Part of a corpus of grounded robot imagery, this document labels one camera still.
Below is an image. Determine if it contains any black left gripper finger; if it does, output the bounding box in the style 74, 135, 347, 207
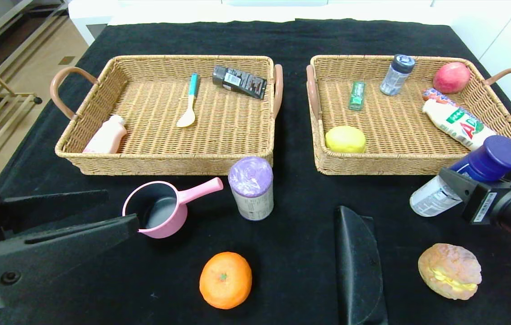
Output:
0, 214, 141, 325
0, 189, 109, 231

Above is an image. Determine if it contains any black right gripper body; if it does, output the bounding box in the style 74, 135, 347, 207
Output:
462, 182, 511, 253

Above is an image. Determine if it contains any blue capped spray can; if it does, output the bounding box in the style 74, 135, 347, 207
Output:
410, 135, 511, 218

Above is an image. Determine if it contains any cream bread bun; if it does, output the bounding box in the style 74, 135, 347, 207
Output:
417, 243, 482, 301

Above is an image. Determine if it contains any pink saucepan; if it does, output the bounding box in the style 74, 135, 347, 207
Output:
122, 177, 224, 239

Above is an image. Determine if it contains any black pouch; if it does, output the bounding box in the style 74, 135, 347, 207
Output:
334, 206, 389, 325

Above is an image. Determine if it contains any wicker basket with food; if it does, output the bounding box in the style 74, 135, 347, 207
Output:
306, 55, 511, 176

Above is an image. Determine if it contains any wicker basket with spatula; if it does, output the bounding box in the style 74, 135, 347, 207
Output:
50, 55, 284, 176

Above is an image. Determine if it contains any white yoghurt drink bottle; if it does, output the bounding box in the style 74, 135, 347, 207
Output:
422, 99, 496, 151

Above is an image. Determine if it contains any pink lotion bottle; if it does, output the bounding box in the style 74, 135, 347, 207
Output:
84, 115, 128, 154

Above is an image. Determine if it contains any red blue wrapped snack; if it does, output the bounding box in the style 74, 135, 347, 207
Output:
422, 88, 452, 107

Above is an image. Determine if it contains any red apple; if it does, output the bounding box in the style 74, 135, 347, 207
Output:
432, 62, 471, 94

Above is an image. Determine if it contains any beige wheeled metal rack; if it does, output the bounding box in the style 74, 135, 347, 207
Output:
0, 68, 43, 188

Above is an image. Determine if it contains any yellow lemon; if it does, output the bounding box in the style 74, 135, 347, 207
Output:
325, 125, 367, 154

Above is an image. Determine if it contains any small clear dark-capped bottle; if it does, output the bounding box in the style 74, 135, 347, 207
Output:
379, 54, 416, 96

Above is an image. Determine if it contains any green gum pack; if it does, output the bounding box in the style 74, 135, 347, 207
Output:
348, 81, 366, 111

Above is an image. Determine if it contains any orange fruit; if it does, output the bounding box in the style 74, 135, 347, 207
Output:
199, 251, 253, 310

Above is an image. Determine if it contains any white table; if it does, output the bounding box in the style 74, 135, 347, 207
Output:
68, 0, 455, 46

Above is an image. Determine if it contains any purple lidded can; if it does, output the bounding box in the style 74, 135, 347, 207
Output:
228, 157, 275, 222

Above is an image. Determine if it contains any black tablecloth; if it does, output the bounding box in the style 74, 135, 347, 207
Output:
0, 19, 511, 325

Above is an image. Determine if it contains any dark cosmetic tube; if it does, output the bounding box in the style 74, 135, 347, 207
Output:
212, 65, 268, 100

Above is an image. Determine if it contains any teal handled beige spatula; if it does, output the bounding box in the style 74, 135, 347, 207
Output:
177, 73, 201, 128

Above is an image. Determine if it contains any grey shelf frame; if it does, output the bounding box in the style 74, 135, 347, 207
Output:
0, 0, 70, 68

